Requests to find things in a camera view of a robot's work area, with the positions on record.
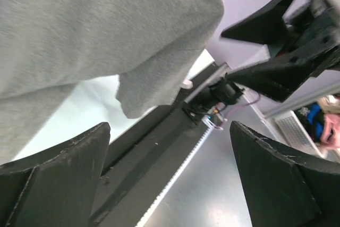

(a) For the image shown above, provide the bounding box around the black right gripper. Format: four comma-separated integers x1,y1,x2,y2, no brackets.
220,0,339,102

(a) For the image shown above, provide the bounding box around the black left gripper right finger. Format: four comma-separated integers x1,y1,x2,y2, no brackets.
229,121,339,227

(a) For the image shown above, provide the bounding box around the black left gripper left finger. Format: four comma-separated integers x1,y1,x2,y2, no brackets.
1,122,110,227

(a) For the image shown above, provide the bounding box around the grey t shirt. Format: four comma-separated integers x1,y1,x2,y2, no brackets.
1,0,224,163

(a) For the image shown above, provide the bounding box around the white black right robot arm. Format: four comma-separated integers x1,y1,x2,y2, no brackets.
183,0,339,123

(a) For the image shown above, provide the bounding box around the white perforated plastic basket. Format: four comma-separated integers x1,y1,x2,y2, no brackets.
265,111,328,158

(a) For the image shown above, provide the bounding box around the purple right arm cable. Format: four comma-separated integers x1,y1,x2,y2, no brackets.
214,91,262,131

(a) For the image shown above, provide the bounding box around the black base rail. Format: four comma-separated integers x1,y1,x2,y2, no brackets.
89,59,229,225

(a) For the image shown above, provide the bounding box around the white slotted cable duct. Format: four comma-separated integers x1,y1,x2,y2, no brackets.
135,119,215,227

